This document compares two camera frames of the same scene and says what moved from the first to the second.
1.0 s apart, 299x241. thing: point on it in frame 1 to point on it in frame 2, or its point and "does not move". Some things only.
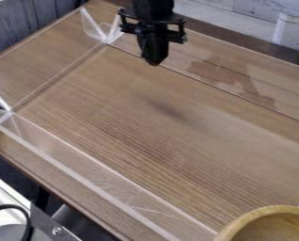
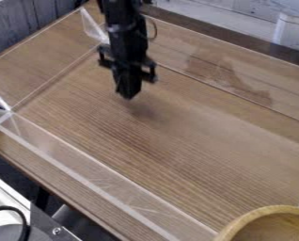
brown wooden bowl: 267,223 does not move
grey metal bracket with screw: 47,229 does not move
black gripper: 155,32 to 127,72
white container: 290,29 does not move
